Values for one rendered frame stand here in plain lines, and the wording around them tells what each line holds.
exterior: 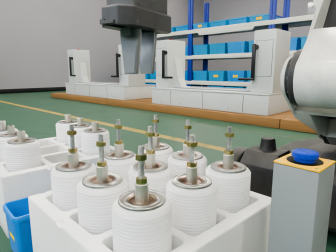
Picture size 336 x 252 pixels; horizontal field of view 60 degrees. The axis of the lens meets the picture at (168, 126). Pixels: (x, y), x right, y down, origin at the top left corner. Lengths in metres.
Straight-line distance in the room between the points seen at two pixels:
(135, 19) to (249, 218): 0.42
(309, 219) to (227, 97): 2.35
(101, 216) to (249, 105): 2.25
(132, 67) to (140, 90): 3.61
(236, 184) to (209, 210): 0.10
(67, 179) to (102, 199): 0.12
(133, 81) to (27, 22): 3.78
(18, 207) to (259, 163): 0.68
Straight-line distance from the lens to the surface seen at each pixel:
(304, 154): 0.49
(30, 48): 7.15
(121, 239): 0.47
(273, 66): 2.65
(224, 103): 2.81
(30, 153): 0.93
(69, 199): 0.65
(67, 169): 0.64
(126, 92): 3.88
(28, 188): 0.92
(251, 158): 0.93
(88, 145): 1.01
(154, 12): 0.43
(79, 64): 5.10
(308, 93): 0.75
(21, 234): 0.81
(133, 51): 0.41
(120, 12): 0.39
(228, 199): 0.62
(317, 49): 0.77
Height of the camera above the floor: 0.45
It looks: 11 degrees down
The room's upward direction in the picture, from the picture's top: straight up
